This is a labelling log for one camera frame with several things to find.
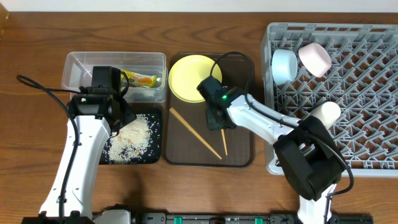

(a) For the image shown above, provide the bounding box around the wooden chopstick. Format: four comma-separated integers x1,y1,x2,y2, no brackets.
221,129,228,156
169,108,222,159

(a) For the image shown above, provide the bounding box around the pile of rice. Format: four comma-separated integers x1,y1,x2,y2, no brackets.
104,113,161,164

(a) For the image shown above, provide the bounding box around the green snack wrapper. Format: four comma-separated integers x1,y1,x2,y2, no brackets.
121,70,157,88

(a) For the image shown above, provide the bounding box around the yellow round plate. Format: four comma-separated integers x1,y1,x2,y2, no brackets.
169,55,215,103

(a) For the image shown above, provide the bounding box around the light blue bowl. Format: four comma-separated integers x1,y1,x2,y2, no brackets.
271,49,298,85

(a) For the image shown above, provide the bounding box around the small white cup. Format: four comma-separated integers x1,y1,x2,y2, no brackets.
310,101,341,129

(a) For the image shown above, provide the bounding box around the white bowl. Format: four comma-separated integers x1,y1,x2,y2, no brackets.
298,43,331,78

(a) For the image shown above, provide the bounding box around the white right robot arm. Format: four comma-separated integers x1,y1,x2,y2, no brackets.
198,87,347,223

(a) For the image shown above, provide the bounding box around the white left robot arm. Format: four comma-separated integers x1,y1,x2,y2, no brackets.
22,94,132,223

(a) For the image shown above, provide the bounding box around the grey plastic dishwasher rack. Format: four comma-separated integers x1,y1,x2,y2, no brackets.
261,22,397,178

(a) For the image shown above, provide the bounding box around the black rectangular tray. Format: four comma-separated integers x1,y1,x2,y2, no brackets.
98,106,162,165

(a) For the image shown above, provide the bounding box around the clear plastic bin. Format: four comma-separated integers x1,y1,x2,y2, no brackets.
62,52,168,103

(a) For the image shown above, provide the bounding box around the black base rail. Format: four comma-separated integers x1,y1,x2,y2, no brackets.
93,203,374,224

